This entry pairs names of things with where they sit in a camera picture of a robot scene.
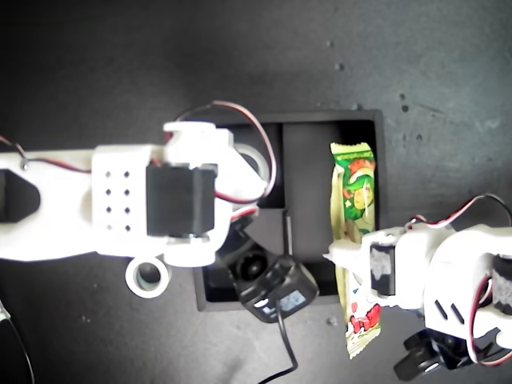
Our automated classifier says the small white tape roll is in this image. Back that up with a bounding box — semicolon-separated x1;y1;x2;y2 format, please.
124;255;173;299

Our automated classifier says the large white tape roll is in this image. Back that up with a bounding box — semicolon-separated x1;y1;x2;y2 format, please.
235;142;268;189

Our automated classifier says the black tray with wells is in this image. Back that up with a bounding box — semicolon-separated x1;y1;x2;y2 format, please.
194;110;385;313

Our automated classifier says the thin grey cable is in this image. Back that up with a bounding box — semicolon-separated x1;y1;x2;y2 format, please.
0;307;35;384

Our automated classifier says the black camera cable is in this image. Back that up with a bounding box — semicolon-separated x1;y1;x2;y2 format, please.
255;303;300;384

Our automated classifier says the green printed snack bar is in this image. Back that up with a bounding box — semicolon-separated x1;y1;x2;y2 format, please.
329;142;383;361

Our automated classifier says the red black servo wire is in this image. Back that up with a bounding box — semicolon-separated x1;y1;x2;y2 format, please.
406;193;512;241
0;134;94;175
466;275;512;367
174;100;279;201

